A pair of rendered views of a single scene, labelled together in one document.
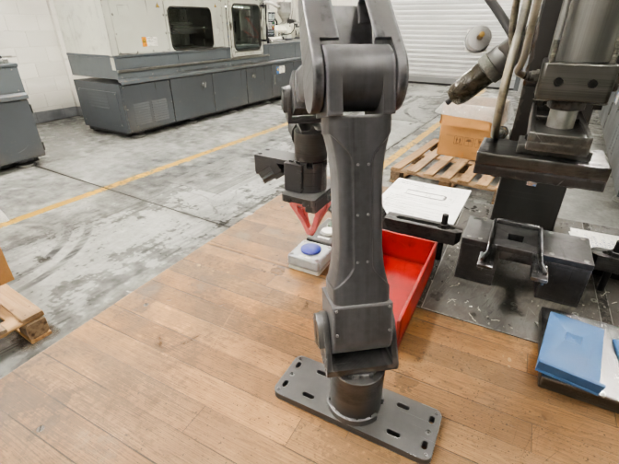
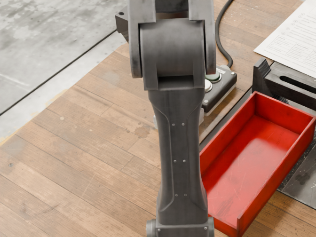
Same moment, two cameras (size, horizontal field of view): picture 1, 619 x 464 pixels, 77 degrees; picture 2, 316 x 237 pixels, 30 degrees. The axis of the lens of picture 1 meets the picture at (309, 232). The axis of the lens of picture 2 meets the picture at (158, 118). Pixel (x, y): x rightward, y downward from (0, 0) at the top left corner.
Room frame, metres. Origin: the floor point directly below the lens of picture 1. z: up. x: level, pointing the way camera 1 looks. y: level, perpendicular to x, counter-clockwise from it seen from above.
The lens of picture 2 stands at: (-0.09, -0.13, 1.68)
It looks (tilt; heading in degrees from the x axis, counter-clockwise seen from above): 45 degrees down; 13
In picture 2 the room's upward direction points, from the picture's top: 5 degrees counter-clockwise
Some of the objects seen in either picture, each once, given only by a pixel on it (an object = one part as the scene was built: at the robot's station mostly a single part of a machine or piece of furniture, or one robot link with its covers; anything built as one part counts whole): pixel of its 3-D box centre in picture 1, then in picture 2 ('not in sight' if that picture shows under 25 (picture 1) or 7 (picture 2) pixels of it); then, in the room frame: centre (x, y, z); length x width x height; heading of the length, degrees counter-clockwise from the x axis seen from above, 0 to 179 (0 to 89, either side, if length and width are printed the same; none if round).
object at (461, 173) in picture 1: (462, 166); not in sight; (3.65, -1.50, 0.07); 1.20 x 1.00 x 0.14; 146
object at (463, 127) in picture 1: (473, 126); not in sight; (3.92, -1.63, 0.40); 0.67 x 0.60 x 0.50; 144
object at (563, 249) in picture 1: (524, 239); not in sight; (0.61, -0.38, 0.98); 0.20 x 0.10 x 0.01; 62
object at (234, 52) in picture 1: (249, 29); not in sight; (6.91, 0.95, 1.21); 0.86 x 0.10 x 0.79; 149
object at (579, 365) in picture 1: (574, 344); not in sight; (0.40, -0.36, 0.93); 0.15 x 0.07 x 0.03; 144
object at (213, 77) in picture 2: not in sight; (212, 78); (0.75, -0.05, 0.93); 0.03 x 0.03 x 0.02
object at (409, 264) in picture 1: (385, 280); (247, 160); (0.55, -0.13, 0.93); 0.25 x 0.12 x 0.06; 152
